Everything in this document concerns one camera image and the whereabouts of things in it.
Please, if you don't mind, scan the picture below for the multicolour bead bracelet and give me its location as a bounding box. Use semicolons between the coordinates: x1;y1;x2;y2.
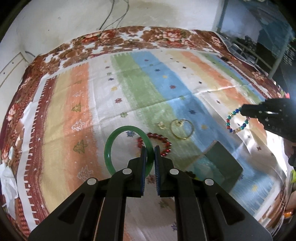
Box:
226;108;250;135

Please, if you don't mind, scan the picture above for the green jade bangle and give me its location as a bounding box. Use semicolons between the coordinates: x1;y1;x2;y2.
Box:
104;126;154;177

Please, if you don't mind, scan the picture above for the open jewelry box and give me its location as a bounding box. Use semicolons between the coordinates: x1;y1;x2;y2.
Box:
186;141;243;193

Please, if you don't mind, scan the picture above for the metal rack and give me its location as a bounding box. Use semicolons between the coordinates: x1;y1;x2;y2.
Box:
219;33;276;74

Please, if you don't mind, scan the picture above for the white crumpled tissue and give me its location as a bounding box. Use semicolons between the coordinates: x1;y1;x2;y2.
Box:
1;163;19;219

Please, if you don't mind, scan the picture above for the gold bangle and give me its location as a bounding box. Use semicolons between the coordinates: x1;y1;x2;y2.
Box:
170;118;195;140

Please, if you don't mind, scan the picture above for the striped colourful bed cloth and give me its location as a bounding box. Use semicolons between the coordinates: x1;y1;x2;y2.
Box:
17;49;287;234

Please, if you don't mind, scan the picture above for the small gold earring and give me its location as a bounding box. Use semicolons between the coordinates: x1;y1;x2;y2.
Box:
157;121;166;130

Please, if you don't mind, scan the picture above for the floral brown blanket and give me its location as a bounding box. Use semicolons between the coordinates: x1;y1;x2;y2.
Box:
1;26;290;238

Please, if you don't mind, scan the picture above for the white headboard panel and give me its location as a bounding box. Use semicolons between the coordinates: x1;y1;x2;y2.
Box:
1;52;30;87

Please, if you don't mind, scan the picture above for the red bead bracelet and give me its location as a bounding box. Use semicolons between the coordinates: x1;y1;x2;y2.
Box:
137;133;173;157

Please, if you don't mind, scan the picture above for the black power cable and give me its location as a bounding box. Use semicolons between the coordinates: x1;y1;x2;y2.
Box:
99;0;130;32

